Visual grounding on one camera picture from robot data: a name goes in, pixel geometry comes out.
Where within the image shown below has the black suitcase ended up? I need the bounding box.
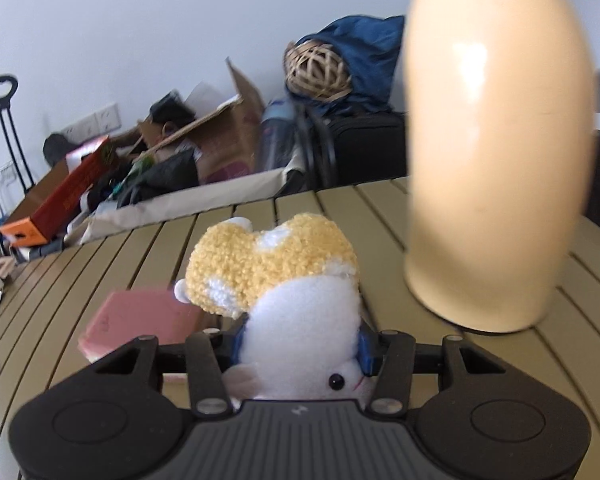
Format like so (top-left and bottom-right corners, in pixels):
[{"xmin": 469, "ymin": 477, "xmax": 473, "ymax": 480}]
[{"xmin": 325, "ymin": 111, "xmax": 409, "ymax": 189}]

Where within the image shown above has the white wall socket panel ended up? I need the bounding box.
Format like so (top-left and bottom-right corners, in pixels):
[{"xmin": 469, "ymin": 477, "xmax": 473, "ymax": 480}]
[{"xmin": 62, "ymin": 102, "xmax": 122, "ymax": 144}]

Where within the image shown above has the black plastic bag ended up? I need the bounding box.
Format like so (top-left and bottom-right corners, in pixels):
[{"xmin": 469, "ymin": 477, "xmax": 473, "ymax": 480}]
[{"xmin": 117, "ymin": 150, "xmax": 201, "ymax": 207}]

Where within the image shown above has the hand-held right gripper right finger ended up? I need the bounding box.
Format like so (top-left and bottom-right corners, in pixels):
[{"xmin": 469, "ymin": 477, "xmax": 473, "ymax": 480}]
[{"xmin": 358, "ymin": 326, "xmax": 508, "ymax": 419}]

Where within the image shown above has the tall beige vase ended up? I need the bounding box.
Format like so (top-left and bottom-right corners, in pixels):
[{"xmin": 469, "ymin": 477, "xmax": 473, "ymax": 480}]
[{"xmin": 402, "ymin": 0, "xmax": 599, "ymax": 336}]

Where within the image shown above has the trolley handle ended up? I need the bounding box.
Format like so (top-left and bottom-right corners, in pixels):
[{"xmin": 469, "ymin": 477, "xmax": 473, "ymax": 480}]
[{"xmin": 0, "ymin": 75, "xmax": 37, "ymax": 221}]

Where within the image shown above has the black pouch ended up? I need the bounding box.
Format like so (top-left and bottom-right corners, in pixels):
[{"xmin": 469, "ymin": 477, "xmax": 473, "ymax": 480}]
[{"xmin": 44, "ymin": 132, "xmax": 82, "ymax": 167}]

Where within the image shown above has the tan folding slatted table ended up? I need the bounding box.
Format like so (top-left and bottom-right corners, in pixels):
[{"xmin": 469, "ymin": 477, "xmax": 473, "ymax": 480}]
[{"xmin": 0, "ymin": 175, "xmax": 600, "ymax": 480}]

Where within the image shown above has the open cardboard box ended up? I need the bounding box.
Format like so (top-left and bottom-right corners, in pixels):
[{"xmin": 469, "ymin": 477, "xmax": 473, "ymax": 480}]
[{"xmin": 140, "ymin": 57, "xmax": 267, "ymax": 186}]

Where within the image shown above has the yellow and white plush toy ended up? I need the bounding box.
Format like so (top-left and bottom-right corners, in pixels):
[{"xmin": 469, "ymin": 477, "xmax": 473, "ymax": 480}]
[{"xmin": 172, "ymin": 212, "xmax": 377, "ymax": 402}]

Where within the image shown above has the red and orange box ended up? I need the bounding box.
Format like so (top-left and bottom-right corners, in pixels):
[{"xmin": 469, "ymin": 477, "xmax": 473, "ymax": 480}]
[{"xmin": 0, "ymin": 135, "xmax": 117, "ymax": 244}]

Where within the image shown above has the woven wicker ball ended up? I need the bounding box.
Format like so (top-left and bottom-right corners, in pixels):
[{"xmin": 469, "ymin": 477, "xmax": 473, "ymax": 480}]
[{"xmin": 285, "ymin": 42, "xmax": 355, "ymax": 102}]

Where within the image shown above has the pink sponge block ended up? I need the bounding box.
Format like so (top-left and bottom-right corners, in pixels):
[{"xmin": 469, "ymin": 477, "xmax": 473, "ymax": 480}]
[{"xmin": 77, "ymin": 288, "xmax": 207, "ymax": 364}]

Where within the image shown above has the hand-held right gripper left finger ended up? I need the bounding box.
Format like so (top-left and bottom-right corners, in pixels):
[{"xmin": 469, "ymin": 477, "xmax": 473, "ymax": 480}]
[{"xmin": 94, "ymin": 326, "xmax": 247, "ymax": 419}]

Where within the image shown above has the blue fabric bag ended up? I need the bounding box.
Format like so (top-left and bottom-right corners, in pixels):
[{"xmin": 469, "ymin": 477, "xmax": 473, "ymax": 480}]
[{"xmin": 285, "ymin": 14, "xmax": 407, "ymax": 117}]

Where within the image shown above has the translucent water bottle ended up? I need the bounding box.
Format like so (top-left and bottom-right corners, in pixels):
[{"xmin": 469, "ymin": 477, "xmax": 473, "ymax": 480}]
[{"xmin": 256, "ymin": 99, "xmax": 301, "ymax": 173}]

